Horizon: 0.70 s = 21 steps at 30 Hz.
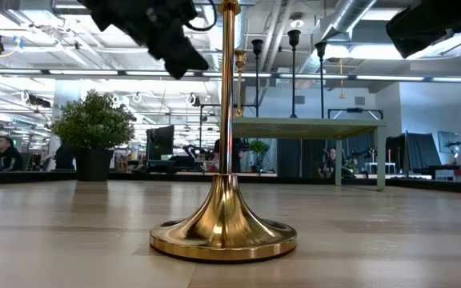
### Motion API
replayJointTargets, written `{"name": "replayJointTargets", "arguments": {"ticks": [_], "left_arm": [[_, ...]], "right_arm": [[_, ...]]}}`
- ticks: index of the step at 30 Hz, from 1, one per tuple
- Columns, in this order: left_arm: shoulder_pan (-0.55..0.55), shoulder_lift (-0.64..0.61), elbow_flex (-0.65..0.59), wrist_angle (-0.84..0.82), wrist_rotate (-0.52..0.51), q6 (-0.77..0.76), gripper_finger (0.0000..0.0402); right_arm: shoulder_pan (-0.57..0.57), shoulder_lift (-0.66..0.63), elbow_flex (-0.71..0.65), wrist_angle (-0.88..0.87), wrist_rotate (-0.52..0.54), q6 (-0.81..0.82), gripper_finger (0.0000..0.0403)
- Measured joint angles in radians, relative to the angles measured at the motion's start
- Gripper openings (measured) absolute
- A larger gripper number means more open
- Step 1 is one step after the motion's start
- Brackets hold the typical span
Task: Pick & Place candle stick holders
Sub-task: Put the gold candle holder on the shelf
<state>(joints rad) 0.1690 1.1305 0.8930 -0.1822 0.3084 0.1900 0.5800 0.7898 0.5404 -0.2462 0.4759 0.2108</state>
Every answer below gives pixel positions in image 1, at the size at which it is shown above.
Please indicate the green potted plant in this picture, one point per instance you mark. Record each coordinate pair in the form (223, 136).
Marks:
(92, 120)

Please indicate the monitor on black arm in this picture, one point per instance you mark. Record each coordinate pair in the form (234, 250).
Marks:
(447, 142)

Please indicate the black metal candlestick holder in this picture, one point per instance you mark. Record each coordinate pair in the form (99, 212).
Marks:
(293, 80)
(257, 80)
(321, 80)

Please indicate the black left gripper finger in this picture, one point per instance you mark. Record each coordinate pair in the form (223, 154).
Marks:
(180, 56)

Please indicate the long ceiling light strip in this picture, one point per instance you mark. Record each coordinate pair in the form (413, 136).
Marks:
(82, 72)

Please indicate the gold metal candlestick holder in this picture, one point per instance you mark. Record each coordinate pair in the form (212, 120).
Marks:
(239, 80)
(222, 224)

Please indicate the small green office plant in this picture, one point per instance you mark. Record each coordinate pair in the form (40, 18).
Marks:
(258, 148)

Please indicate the silver ventilation duct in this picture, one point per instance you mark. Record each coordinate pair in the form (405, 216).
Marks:
(346, 14)

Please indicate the black curtain panel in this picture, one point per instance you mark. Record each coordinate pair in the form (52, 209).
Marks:
(418, 150)

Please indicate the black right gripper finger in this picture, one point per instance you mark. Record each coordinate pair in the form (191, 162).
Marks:
(414, 34)

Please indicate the black computer monitor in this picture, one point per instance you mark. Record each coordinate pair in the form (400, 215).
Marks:
(160, 142)

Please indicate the green perforated metal shelf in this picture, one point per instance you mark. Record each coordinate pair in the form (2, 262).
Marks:
(306, 128)

